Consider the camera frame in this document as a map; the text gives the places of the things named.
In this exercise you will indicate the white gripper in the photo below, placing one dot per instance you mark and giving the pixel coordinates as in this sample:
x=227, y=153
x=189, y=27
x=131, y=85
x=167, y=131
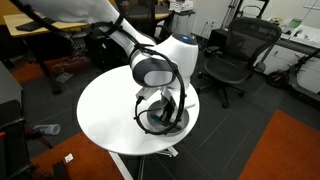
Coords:
x=172, y=96

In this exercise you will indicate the teal marker pen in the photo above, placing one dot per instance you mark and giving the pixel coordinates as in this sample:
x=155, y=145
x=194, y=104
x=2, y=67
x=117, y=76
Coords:
x=158, y=119

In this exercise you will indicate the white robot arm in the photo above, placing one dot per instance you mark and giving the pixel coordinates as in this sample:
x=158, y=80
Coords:
x=168, y=64

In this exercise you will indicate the white bowl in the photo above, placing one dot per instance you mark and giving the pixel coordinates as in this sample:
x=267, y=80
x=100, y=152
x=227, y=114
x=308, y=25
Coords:
x=157, y=108

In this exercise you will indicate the round white table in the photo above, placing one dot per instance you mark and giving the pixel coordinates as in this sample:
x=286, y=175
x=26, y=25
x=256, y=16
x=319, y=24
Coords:
x=106, y=109

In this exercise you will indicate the black mesh office chair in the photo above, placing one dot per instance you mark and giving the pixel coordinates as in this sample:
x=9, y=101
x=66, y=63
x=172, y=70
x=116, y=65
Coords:
x=246, y=39

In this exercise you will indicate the white paper tag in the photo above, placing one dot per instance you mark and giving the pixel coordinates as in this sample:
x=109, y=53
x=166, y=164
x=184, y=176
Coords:
x=68, y=158

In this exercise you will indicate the clear plastic cup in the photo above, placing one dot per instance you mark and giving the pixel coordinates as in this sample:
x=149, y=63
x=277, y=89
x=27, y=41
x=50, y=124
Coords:
x=51, y=129

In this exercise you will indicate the black electric scooter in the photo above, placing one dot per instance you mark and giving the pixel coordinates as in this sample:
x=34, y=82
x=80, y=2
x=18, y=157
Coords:
x=281, y=78

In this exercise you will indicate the black keyboard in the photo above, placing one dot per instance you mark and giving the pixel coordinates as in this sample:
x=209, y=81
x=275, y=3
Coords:
x=28, y=27

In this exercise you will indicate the black chair at left edge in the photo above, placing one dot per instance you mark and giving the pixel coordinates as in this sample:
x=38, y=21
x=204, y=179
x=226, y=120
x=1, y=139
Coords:
x=14, y=154

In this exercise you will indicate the wooden desk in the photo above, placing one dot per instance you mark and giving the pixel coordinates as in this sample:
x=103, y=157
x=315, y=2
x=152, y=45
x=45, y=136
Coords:
x=46, y=45

